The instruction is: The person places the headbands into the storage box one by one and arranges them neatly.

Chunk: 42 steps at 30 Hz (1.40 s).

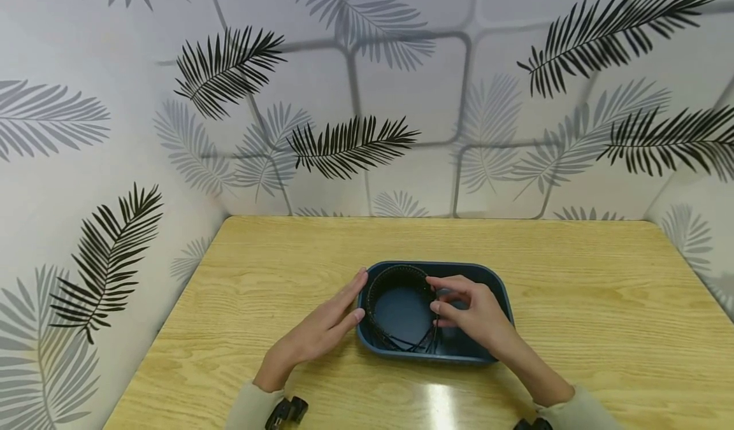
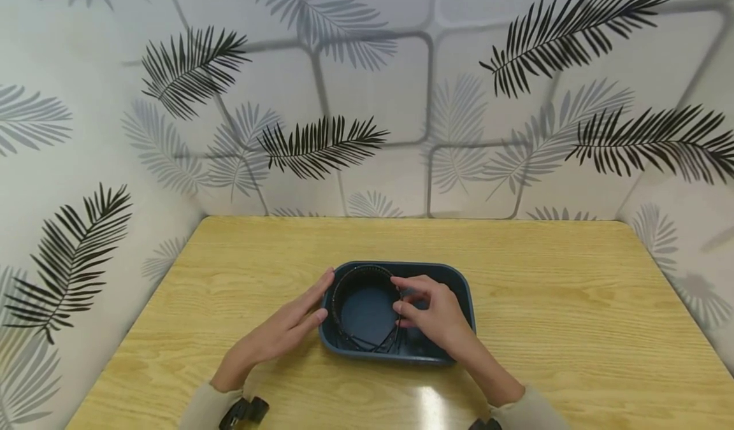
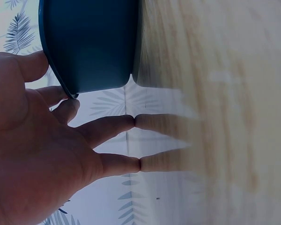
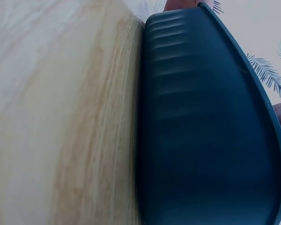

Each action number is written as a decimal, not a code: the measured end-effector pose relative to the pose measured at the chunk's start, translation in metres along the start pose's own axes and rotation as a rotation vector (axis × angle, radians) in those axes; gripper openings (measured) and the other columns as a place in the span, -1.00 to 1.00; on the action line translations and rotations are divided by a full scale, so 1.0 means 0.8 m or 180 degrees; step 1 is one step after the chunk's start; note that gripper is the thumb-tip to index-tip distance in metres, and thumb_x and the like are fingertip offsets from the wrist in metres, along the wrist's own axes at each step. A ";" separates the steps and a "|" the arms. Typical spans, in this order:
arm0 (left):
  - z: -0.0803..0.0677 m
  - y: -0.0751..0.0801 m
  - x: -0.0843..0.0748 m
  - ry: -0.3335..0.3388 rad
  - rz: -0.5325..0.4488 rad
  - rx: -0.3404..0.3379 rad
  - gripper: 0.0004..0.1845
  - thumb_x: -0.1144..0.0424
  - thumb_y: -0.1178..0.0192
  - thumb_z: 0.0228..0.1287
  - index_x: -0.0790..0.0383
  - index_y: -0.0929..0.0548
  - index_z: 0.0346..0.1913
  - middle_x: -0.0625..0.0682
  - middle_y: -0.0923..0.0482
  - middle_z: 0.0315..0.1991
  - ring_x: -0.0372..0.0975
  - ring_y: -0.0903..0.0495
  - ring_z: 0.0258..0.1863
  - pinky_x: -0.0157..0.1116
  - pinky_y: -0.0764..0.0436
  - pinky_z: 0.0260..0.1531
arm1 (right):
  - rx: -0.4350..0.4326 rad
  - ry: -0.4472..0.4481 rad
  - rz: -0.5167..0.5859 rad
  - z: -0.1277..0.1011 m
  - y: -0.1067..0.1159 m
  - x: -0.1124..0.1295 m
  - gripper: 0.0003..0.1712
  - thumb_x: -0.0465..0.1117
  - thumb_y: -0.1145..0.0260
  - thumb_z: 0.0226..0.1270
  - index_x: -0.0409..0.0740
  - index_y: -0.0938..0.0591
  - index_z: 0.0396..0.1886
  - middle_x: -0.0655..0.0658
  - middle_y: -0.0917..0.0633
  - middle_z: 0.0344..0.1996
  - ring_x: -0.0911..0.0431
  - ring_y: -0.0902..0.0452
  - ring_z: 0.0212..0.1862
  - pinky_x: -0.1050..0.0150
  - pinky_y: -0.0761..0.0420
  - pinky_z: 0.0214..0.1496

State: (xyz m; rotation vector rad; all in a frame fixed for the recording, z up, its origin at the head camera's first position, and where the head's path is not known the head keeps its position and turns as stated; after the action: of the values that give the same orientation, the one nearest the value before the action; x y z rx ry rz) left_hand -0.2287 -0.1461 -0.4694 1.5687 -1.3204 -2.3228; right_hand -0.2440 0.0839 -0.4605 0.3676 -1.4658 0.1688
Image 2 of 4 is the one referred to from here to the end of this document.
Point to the person's right hand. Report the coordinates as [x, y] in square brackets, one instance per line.
[441, 318]

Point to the person's left hand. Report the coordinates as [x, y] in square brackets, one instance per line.
[275, 337]

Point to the person's left fingers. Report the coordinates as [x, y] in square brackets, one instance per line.
[309, 296]

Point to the person's right thumb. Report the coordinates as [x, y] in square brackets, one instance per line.
[408, 312]

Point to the person's right index finger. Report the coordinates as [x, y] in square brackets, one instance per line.
[413, 281]

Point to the person's left thumb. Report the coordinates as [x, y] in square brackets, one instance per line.
[307, 328]

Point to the black toothed headband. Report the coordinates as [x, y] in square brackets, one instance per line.
[335, 296]

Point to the person's right forearm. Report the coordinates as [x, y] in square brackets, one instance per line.
[504, 392]

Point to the person's left forearm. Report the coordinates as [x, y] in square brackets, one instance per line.
[209, 408]

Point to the dark blue plastic tray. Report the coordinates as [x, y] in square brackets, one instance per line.
[367, 312]

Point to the black wrist band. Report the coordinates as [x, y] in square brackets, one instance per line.
[485, 424]
[243, 411]

